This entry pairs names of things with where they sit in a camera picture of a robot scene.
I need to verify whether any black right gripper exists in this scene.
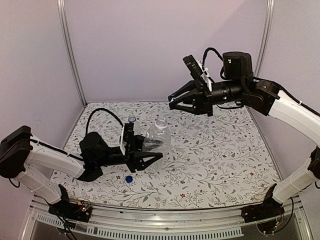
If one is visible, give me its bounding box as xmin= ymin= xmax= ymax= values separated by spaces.
xmin=168 ymin=77 xmax=245 ymax=116

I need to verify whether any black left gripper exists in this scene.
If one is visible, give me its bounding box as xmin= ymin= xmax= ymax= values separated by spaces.
xmin=95 ymin=134 xmax=163 ymax=173

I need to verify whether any clear bottle white cap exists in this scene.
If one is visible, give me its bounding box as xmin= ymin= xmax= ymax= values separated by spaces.
xmin=142 ymin=115 xmax=172 ymax=172

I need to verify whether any Pepsi bottle blue label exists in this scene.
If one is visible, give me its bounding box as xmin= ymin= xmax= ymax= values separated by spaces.
xmin=127 ymin=114 xmax=142 ymax=135

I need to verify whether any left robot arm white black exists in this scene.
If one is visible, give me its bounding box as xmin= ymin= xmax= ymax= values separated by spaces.
xmin=0 ymin=123 xmax=163 ymax=217

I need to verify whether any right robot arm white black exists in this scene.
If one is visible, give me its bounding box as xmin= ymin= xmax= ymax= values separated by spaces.
xmin=168 ymin=51 xmax=320 ymax=218

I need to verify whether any floral patterned table mat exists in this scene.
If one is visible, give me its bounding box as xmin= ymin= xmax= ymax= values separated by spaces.
xmin=50 ymin=102 xmax=280 ymax=209

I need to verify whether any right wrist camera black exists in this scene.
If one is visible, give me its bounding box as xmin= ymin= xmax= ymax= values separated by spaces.
xmin=182 ymin=55 xmax=214 ymax=92

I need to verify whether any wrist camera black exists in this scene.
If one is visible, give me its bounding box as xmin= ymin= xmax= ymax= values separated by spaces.
xmin=182 ymin=55 xmax=214 ymax=92
xmin=120 ymin=122 xmax=136 ymax=156

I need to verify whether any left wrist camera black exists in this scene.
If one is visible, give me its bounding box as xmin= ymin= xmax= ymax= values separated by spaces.
xmin=120 ymin=122 xmax=136 ymax=156

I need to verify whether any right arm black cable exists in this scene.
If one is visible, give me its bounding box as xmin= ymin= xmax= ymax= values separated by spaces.
xmin=202 ymin=47 xmax=224 ymax=68

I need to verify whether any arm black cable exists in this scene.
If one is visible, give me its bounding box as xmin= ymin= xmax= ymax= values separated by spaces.
xmin=202 ymin=47 xmax=224 ymax=68
xmin=84 ymin=107 xmax=125 ymax=141

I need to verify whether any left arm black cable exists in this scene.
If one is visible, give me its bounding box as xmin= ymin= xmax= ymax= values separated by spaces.
xmin=84 ymin=107 xmax=125 ymax=141

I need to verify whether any aluminium front rail frame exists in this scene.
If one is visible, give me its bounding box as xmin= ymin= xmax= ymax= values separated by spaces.
xmin=19 ymin=196 xmax=315 ymax=240

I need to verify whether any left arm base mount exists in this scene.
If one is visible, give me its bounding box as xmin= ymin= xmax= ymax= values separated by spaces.
xmin=48 ymin=184 xmax=92 ymax=223

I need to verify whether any right aluminium corner post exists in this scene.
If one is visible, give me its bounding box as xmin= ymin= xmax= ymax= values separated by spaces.
xmin=254 ymin=0 xmax=275 ymax=77

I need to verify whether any aluminium corner post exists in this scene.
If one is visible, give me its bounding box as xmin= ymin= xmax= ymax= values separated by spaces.
xmin=254 ymin=0 xmax=275 ymax=77
xmin=56 ymin=0 xmax=88 ymax=107

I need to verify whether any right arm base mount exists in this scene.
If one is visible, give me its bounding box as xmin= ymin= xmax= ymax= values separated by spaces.
xmin=241 ymin=203 xmax=285 ymax=235

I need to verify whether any left aluminium corner post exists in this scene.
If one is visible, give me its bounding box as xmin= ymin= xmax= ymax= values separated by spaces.
xmin=56 ymin=0 xmax=88 ymax=107

